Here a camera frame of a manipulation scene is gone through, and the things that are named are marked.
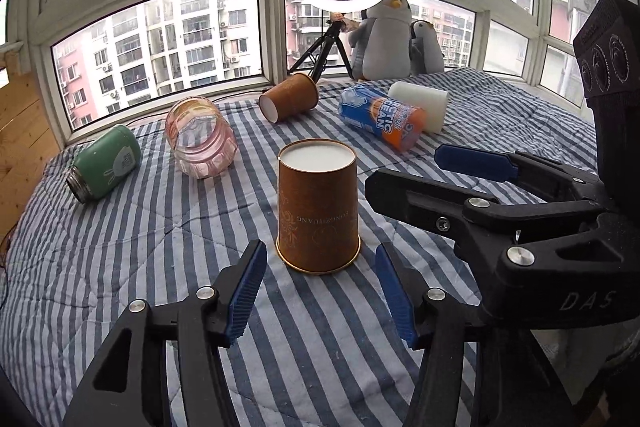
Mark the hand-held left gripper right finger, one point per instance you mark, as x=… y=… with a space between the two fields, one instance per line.
x=396 y=299

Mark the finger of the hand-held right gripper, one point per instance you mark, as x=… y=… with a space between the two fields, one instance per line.
x=475 y=161
x=415 y=199

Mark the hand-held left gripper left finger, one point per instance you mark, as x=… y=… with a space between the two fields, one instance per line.
x=246 y=293

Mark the brown paper cup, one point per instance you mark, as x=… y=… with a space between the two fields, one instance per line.
x=292 y=99
x=317 y=212

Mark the white cup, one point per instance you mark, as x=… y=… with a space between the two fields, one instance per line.
x=425 y=102

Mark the blue orange drink can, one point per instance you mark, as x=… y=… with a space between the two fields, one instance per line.
x=380 y=117

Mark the blue striped blanket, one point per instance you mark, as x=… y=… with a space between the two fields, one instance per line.
x=150 y=247

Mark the small grey penguin plush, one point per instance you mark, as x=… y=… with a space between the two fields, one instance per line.
x=425 y=49

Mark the large grey penguin plush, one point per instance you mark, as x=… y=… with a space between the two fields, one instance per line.
x=382 y=42

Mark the pink glass jar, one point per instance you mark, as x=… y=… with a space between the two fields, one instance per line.
x=202 y=139

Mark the black tripod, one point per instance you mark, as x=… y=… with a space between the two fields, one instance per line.
x=320 y=52

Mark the green glass jar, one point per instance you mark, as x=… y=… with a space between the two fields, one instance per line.
x=102 y=164

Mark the wooden panel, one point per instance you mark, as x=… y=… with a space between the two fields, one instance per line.
x=25 y=127

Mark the white window frame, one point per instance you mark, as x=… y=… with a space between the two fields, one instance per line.
x=272 y=17

